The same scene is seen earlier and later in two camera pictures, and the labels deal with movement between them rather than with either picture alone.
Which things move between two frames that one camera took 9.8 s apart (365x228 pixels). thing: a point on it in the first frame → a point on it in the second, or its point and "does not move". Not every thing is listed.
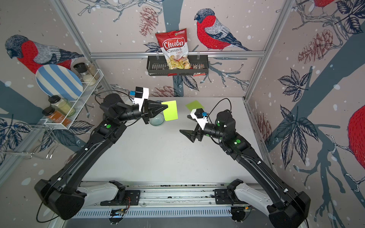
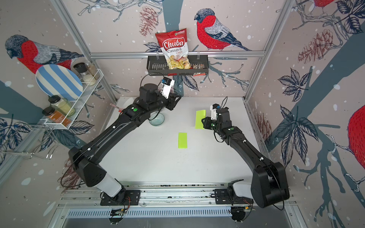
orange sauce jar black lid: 55,116 does not move
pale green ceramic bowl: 158,120 does not move
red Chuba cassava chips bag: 173,43 does not move
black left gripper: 149,107 → 171,103
